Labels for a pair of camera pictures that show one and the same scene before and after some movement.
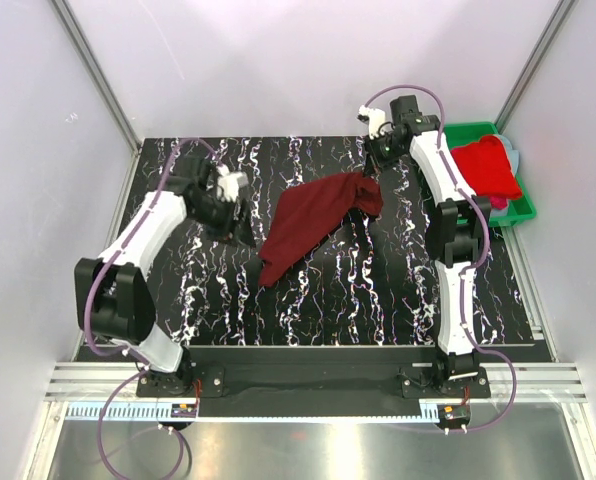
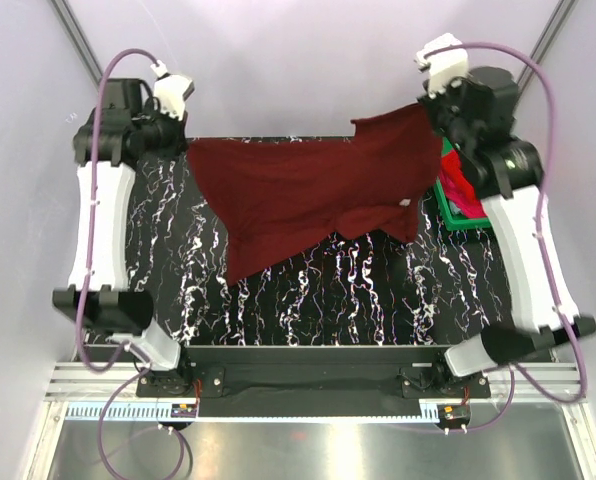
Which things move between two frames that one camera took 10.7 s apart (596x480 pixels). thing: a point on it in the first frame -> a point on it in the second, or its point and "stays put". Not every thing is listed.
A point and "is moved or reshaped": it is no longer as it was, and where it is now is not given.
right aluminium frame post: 560,15 stays put
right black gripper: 372,162 -> 430,102
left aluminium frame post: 97,72 stays put
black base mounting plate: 313,381 stays put
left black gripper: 239,230 -> 179,140
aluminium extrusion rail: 101,381 stays put
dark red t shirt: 305,212 is moved or reshaped
